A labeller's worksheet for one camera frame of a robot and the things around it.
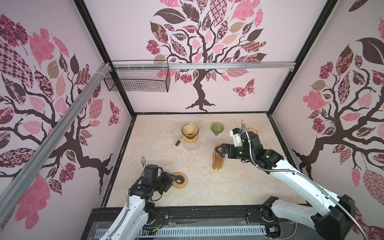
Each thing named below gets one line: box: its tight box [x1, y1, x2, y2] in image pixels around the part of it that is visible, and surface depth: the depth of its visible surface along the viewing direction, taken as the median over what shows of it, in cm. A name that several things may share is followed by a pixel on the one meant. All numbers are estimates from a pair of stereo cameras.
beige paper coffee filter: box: [183, 122, 199, 136], surface depth 91 cm
